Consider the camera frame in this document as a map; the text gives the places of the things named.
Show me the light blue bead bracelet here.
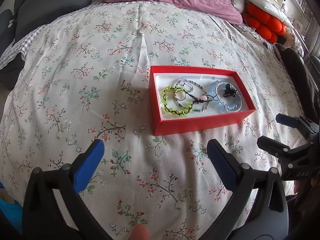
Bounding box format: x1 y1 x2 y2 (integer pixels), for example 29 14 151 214
207 81 244 113

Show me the black flower hair clip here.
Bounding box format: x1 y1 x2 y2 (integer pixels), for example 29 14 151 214
223 83 237 98

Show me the green bead bracelet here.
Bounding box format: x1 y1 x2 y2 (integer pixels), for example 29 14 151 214
162 85 194 118

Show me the multicolour seed bead bracelet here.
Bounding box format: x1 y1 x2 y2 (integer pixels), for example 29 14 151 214
173 77 213 113

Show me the red jewelry box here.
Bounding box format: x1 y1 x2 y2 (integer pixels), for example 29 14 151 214
149 66 255 135

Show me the person's right hand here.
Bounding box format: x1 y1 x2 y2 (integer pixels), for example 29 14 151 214
294 177 319 218

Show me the person's left hand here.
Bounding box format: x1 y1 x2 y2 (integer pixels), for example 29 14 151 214
128 223 151 240

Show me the blue plastic stool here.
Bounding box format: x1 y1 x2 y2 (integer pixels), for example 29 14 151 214
1 184 23 234

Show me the dark brown blanket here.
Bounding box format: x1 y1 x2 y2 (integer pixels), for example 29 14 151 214
273 43 319 123

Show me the orange knot cushion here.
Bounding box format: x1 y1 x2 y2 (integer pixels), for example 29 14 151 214
242 3 286 43

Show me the white bookshelf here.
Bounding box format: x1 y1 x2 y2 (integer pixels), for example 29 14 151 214
281 0 313 33

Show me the floral bed sheet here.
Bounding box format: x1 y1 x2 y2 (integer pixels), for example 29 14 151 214
1 2 303 239

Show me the white patterned cushion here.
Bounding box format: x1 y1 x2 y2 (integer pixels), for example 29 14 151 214
231 0 293 29

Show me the dark grey pillow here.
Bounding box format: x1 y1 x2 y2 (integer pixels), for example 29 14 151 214
1 0 92 54

